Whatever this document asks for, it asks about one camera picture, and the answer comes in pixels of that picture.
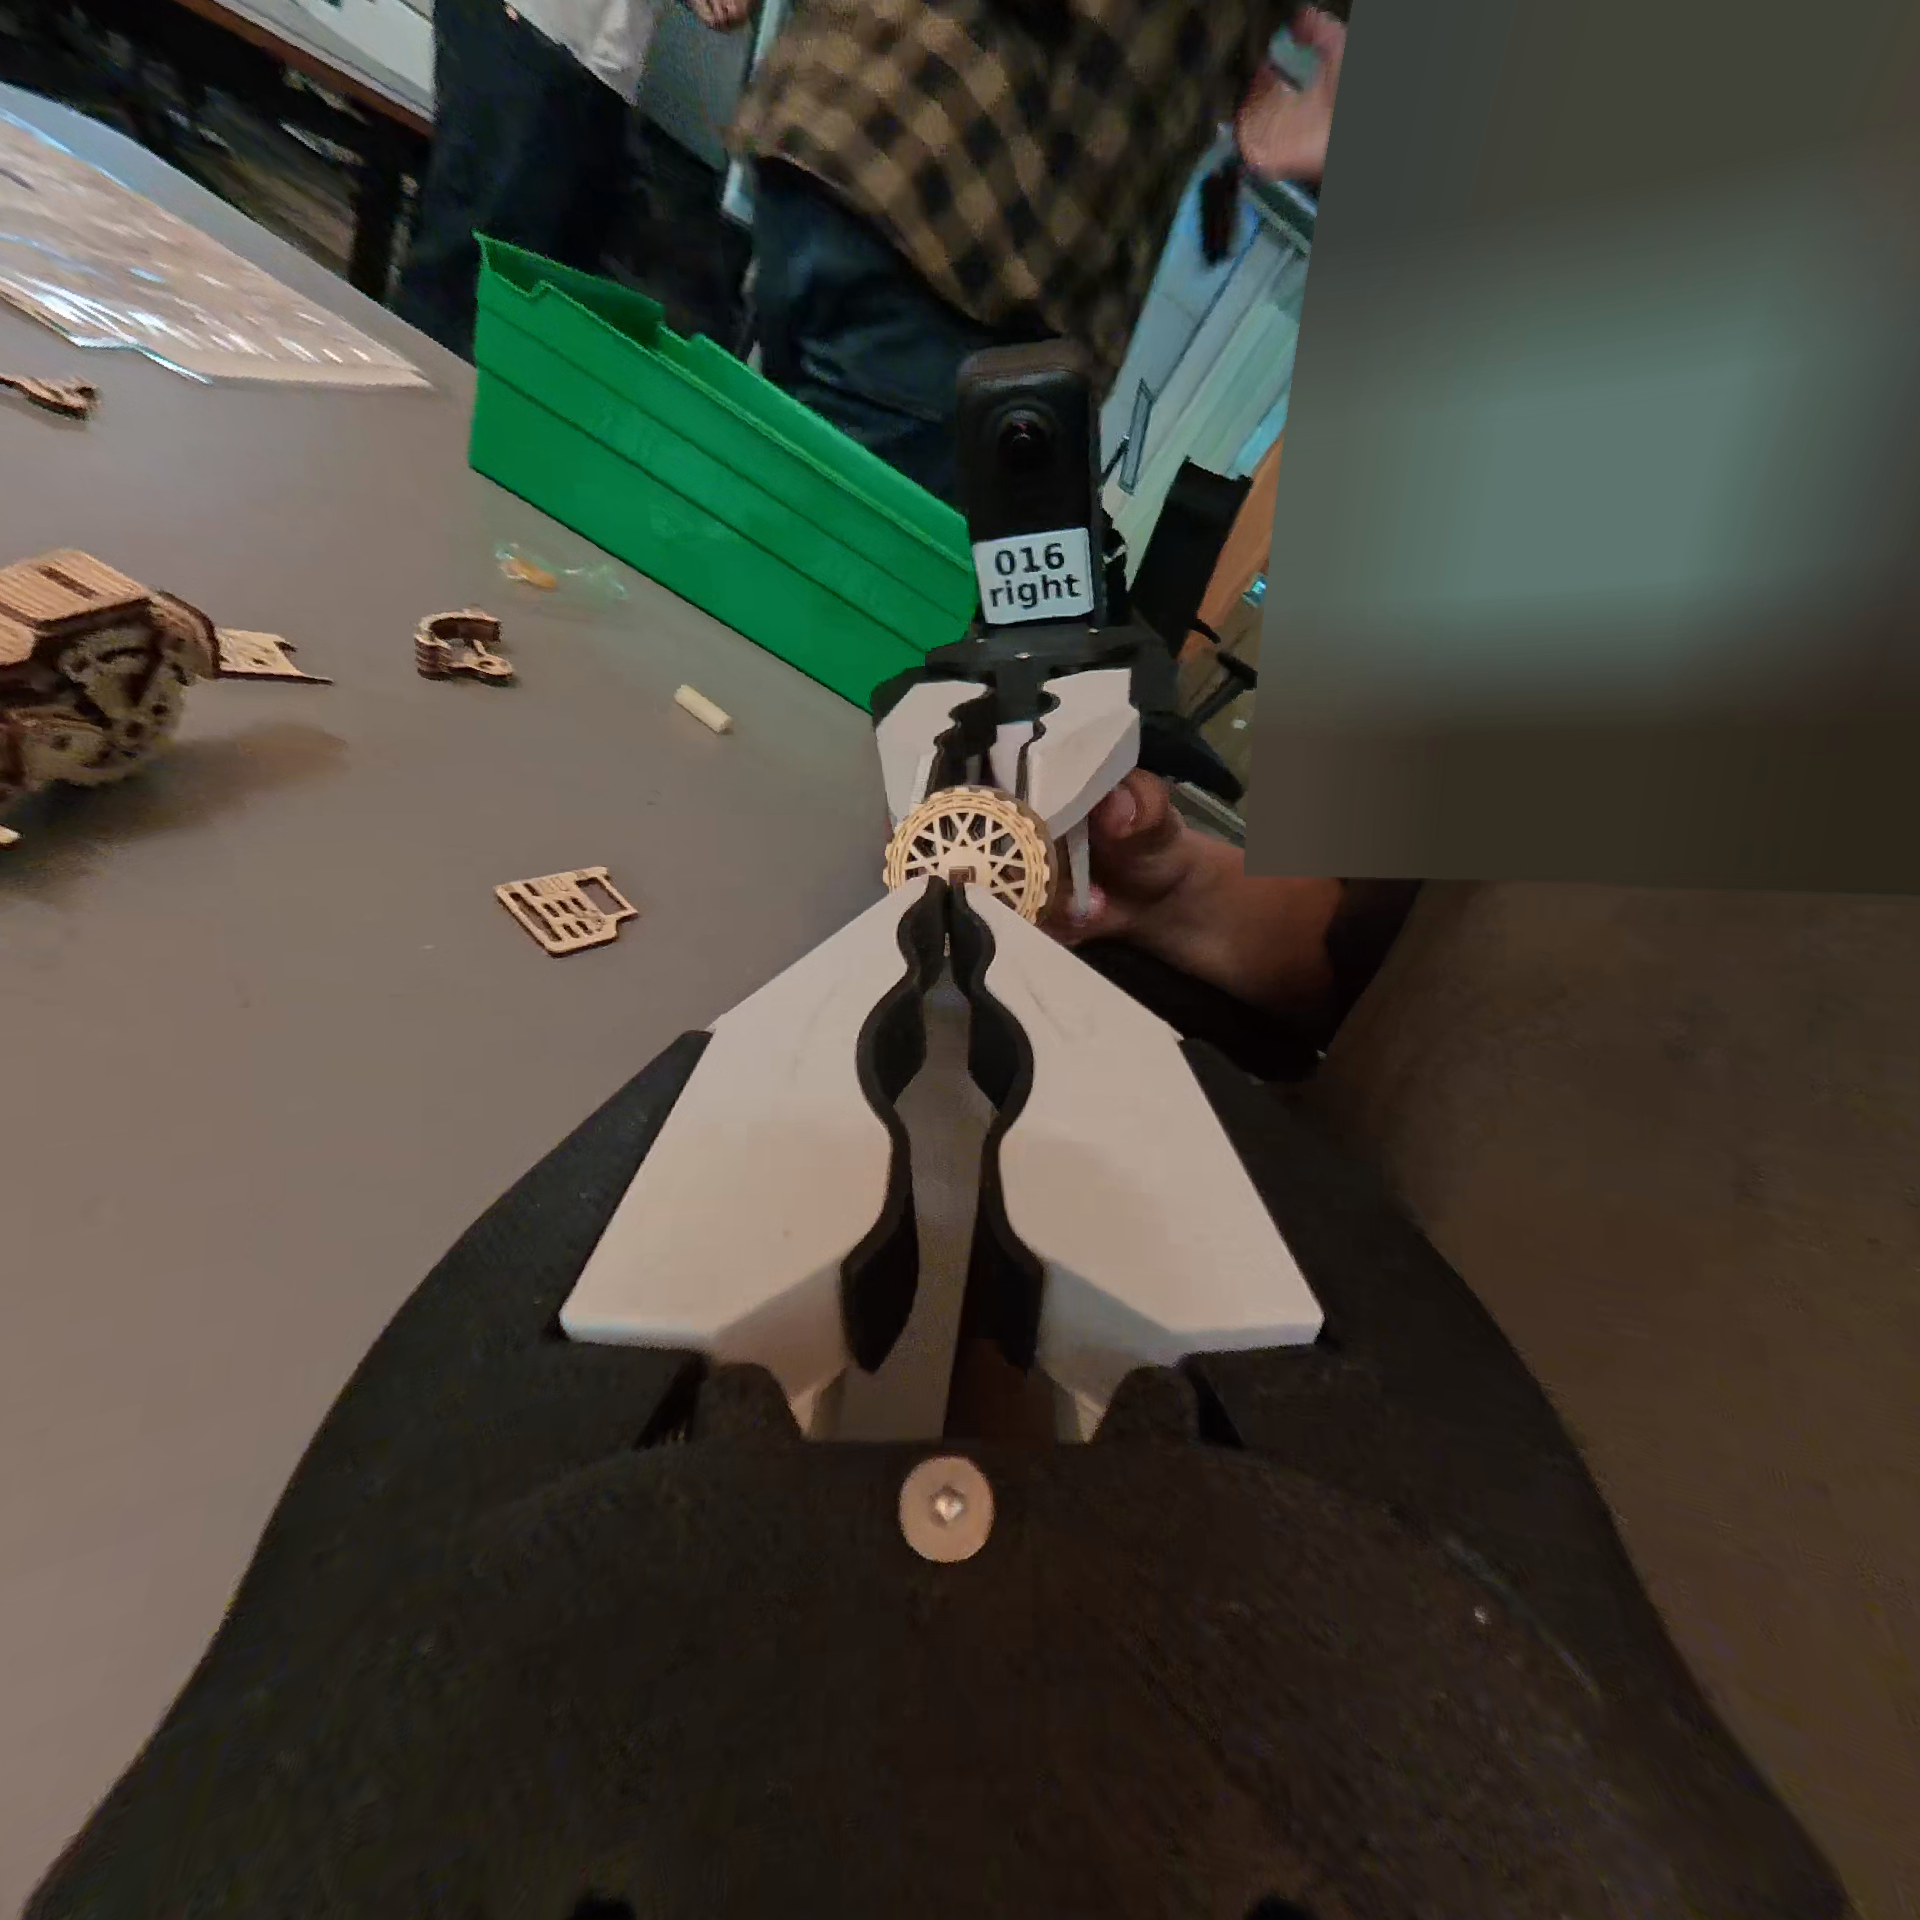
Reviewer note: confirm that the white wax stick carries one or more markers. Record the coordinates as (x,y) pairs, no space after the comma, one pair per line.
(701,709)

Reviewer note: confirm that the small flat wooden piece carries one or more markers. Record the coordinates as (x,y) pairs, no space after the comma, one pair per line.
(52,393)

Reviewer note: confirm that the curved wooden model part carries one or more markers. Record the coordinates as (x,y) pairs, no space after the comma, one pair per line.
(457,645)

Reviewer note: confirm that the green plastic bin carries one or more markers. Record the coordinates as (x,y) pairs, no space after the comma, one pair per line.
(674,464)

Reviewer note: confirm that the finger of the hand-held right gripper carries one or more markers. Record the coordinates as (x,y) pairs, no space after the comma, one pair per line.
(1093,743)
(907,751)

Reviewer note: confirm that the person's right forearm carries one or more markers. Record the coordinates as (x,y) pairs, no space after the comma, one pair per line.
(1299,944)

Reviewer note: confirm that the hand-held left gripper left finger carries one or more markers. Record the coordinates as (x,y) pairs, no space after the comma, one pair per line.
(720,1201)

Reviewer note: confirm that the grey desk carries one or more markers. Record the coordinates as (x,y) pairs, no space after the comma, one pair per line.
(300,1126)

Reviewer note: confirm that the clear plastic wrapper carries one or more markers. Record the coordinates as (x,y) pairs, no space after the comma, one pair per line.
(528,569)

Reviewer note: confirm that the wooden spoked wheel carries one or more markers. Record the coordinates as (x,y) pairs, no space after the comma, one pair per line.
(972,839)

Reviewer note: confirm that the wooden parts sheet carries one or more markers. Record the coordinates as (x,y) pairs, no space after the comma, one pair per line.
(149,271)

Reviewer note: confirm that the person's right hand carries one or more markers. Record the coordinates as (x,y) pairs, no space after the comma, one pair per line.
(1177,891)

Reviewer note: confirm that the wooden motorcycle model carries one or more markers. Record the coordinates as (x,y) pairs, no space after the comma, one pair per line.
(90,675)

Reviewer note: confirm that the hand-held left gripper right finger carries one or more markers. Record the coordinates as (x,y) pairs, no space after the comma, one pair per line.
(1141,1201)

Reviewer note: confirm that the wooden workbench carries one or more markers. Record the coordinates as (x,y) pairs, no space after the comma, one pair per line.
(315,54)

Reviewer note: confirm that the flat wooden grid part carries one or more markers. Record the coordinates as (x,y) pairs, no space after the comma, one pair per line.
(556,913)

